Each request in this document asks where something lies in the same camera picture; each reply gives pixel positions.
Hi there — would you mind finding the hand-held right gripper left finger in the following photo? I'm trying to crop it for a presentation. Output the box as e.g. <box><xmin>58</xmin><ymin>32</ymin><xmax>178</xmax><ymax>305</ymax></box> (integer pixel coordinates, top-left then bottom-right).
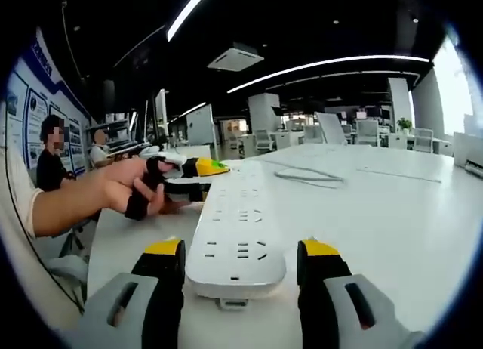
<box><xmin>81</xmin><ymin>238</ymin><xmax>187</xmax><ymax>349</ymax></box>

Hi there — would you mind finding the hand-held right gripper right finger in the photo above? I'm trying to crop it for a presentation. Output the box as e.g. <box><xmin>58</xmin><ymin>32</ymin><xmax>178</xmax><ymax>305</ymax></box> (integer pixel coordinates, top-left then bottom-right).
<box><xmin>297</xmin><ymin>238</ymin><xmax>426</xmax><ymax>349</ymax></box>

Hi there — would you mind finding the white power strip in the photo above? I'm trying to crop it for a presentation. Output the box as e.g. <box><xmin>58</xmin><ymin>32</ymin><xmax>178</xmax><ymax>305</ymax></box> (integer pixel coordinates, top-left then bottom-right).
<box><xmin>184</xmin><ymin>158</ymin><xmax>288</xmax><ymax>310</ymax></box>

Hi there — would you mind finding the curved ceiling light strip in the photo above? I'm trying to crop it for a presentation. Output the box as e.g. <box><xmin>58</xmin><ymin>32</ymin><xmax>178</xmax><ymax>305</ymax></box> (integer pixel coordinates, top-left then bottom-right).
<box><xmin>165</xmin><ymin>0</ymin><xmax>216</xmax><ymax>42</ymax></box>

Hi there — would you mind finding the straight ceiling light strip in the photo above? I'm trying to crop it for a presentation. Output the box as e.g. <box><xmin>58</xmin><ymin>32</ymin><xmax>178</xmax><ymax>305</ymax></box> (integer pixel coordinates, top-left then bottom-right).
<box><xmin>226</xmin><ymin>55</ymin><xmax>431</xmax><ymax>94</ymax></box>

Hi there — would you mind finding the person's left hand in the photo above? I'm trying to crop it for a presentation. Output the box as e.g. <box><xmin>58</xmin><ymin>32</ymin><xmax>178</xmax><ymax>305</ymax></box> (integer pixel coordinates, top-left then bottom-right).
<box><xmin>106</xmin><ymin>156</ymin><xmax>178</xmax><ymax>221</ymax></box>

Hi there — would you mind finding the white upright whiteboard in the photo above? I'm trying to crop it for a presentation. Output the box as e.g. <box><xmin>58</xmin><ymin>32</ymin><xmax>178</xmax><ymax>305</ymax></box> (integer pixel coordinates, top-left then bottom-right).
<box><xmin>186</xmin><ymin>103</ymin><xmax>217</xmax><ymax>146</ymax></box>

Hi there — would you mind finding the white metal shelf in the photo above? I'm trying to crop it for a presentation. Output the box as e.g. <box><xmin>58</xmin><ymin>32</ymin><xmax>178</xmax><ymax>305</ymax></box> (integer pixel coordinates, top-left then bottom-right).
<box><xmin>85</xmin><ymin>113</ymin><xmax>133</xmax><ymax>146</ymax></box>

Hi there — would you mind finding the group of white office chairs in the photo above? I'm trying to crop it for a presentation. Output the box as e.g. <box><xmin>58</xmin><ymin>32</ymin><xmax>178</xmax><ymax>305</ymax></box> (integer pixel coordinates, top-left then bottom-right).
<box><xmin>226</xmin><ymin>118</ymin><xmax>435</xmax><ymax>156</ymax></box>

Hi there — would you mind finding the grey chair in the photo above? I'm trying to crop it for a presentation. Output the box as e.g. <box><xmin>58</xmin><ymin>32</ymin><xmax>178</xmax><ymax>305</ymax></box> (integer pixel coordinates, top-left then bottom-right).
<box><xmin>45</xmin><ymin>227</ymin><xmax>90</xmax><ymax>301</ymax></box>

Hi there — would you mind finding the white table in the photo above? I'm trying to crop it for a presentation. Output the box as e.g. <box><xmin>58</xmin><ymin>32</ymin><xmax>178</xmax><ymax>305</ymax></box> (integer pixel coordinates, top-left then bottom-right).
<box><xmin>85</xmin><ymin>143</ymin><xmax>483</xmax><ymax>349</ymax></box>

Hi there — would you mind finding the ceiling air conditioner unit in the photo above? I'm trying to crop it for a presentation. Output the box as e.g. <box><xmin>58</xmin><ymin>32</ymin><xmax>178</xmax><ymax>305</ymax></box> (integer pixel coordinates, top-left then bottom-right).
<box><xmin>206</xmin><ymin>42</ymin><xmax>265</xmax><ymax>73</ymax></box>

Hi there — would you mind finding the white leaning board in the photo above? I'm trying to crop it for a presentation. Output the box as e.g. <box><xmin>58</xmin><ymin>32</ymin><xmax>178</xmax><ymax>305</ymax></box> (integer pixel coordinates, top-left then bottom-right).
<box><xmin>315</xmin><ymin>112</ymin><xmax>348</xmax><ymax>145</ymax></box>

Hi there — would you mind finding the white power cable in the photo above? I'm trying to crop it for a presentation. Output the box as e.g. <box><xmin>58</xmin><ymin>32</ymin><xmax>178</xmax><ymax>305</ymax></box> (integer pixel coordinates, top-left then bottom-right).
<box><xmin>274</xmin><ymin>166</ymin><xmax>345</xmax><ymax>190</ymax></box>

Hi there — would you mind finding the blue white wall poster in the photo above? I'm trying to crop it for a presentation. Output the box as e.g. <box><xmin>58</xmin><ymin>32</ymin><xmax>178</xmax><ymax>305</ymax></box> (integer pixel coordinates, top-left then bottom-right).
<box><xmin>0</xmin><ymin>26</ymin><xmax>94</xmax><ymax>178</ymax></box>

